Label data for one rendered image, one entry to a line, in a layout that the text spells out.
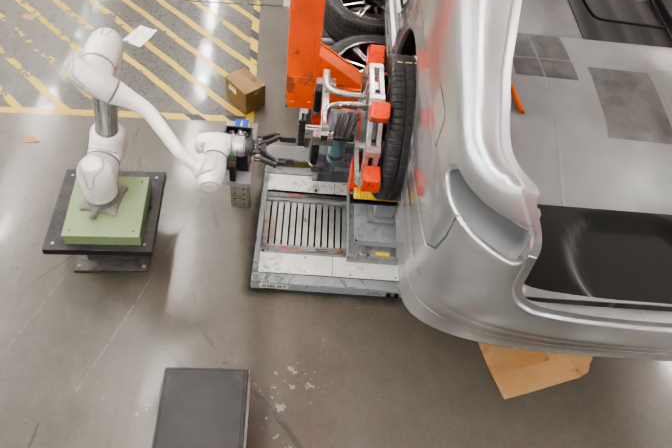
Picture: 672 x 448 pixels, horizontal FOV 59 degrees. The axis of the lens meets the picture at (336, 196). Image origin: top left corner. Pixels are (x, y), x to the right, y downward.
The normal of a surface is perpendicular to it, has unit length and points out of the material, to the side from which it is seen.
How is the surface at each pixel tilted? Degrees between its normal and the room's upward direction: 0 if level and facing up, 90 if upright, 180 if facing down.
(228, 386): 0
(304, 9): 90
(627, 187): 20
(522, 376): 2
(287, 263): 0
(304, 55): 90
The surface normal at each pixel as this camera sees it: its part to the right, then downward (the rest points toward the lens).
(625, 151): 0.09, -0.29
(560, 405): 0.10, -0.63
